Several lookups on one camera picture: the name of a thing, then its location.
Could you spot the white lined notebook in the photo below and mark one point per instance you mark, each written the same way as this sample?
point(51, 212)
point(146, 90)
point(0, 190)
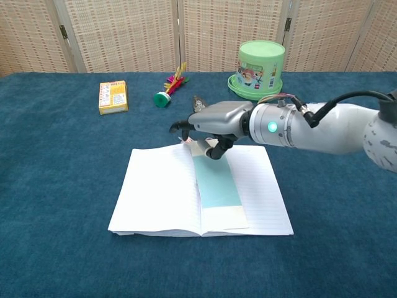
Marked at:
point(155, 192)

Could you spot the yellow cardboard box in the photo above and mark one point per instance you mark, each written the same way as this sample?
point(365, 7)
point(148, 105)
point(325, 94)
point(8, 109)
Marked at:
point(113, 97)

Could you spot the black screen hinge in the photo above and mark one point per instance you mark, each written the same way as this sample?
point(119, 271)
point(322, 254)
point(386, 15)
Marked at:
point(63, 31)
point(288, 24)

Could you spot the dark blue table cloth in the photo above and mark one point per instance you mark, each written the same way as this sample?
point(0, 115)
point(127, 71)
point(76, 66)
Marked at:
point(62, 186)

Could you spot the light blue tasselled bookmark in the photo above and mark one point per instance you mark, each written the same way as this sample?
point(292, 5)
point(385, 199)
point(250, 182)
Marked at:
point(217, 186)

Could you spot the small clear glass bottle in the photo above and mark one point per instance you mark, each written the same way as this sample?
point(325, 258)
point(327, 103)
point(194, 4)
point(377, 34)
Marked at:
point(198, 104)

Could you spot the colourful feather shuttlecock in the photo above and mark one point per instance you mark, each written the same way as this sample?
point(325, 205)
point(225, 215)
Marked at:
point(162, 99)

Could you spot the green plastic bucket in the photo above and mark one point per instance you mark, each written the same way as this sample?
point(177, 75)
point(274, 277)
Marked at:
point(260, 71)

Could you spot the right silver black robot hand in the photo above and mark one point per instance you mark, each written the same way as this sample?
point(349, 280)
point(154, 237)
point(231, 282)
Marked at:
point(220, 116)

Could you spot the woven bamboo folding screen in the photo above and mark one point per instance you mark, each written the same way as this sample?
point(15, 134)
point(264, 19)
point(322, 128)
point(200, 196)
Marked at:
point(124, 34)

